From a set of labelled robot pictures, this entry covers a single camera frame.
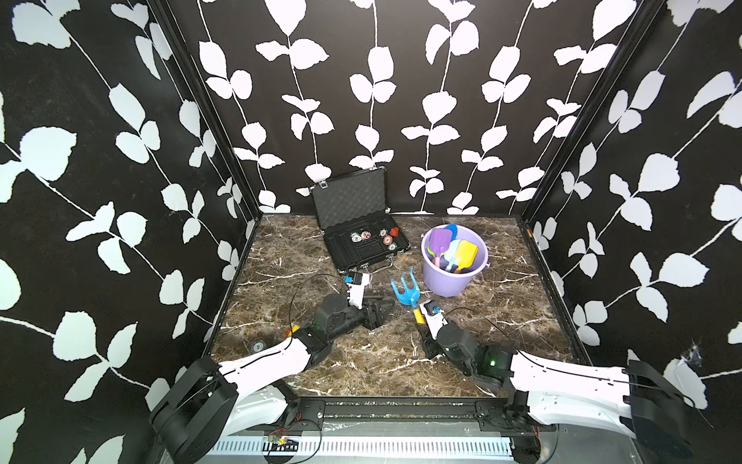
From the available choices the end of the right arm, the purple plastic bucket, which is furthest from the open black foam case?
the end of the right arm

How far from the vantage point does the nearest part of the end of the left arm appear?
621 millimetres

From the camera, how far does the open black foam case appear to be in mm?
1040

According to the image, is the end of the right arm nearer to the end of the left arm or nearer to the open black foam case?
the end of the left arm

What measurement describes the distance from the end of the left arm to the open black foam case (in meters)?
0.32

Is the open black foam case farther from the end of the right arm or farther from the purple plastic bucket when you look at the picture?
the end of the right arm
